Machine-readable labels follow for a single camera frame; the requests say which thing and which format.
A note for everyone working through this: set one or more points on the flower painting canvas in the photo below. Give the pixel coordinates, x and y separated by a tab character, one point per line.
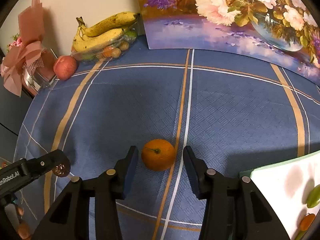
281	32

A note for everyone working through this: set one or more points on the orange tangerine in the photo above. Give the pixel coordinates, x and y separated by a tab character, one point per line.
306	221
158	155

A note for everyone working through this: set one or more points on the dark round passion fruit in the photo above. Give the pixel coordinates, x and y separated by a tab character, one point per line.
62	170

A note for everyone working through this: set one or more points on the person's left hand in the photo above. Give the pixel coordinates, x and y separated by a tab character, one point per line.
23	229

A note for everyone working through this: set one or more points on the yellow banana bunch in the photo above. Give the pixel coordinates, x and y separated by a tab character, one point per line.
103	32

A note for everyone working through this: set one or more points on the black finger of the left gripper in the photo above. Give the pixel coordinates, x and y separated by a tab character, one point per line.
45	163

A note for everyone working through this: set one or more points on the green mango lower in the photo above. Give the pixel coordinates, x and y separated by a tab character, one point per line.
300	235

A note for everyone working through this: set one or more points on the blue plaid tablecloth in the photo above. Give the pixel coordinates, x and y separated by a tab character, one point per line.
237	113

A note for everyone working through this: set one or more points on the clear plastic fruit container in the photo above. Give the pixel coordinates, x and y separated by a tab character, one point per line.
110	51

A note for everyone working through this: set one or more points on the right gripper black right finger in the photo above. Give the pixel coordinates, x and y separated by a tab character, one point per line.
196	170

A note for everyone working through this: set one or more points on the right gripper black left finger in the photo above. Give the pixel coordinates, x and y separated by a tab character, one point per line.
125	171

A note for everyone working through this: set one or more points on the white tray with green rim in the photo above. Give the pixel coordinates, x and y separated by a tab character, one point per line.
286	186

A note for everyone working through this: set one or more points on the green mango upper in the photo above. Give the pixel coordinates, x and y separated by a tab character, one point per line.
313	198

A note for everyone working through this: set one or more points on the red apple front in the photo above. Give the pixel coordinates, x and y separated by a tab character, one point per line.
65	67

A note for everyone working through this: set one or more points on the pink flower bouquet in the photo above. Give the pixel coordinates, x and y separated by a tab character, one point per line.
28	62

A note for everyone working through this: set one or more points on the green mango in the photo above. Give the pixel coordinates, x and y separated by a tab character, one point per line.
300	235
313	198

